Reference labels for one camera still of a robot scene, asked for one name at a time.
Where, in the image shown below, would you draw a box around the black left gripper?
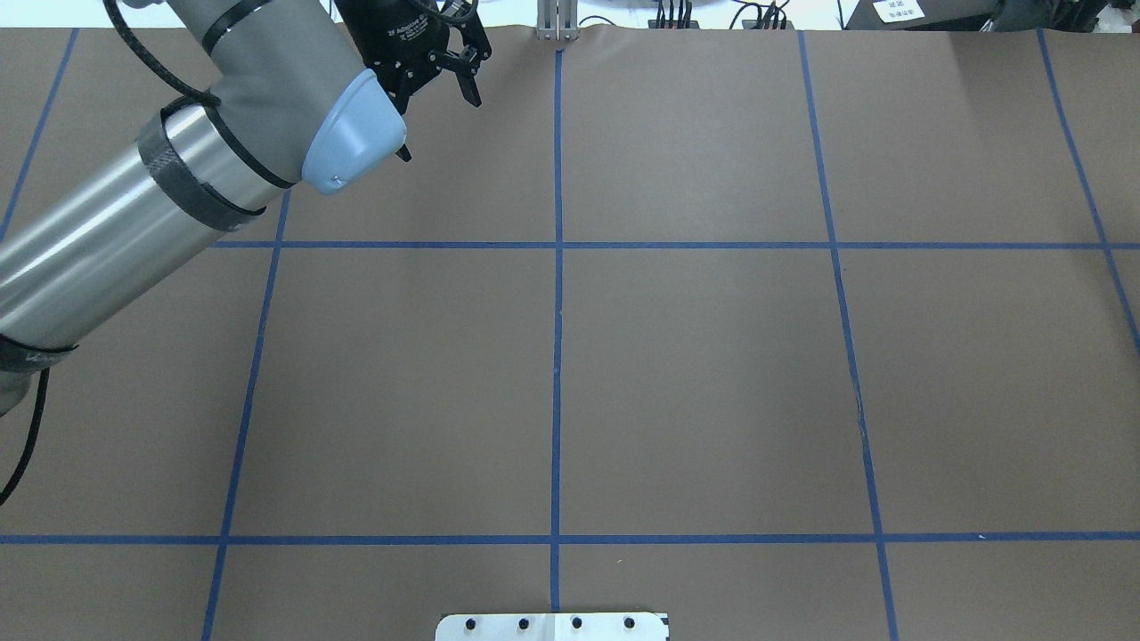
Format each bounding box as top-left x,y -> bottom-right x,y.
337,1 -> 492,163

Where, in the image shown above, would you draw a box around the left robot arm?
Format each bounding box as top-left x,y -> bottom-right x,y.
1,1 -> 492,411

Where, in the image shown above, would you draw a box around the aluminium frame post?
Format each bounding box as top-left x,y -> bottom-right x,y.
536,0 -> 581,42

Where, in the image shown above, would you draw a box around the black cable plugs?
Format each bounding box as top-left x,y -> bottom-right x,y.
648,1 -> 699,31

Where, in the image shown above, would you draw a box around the black braided left cable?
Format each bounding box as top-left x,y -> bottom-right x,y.
0,365 -> 50,508

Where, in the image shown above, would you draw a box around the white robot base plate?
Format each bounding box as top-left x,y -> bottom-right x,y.
433,612 -> 671,640

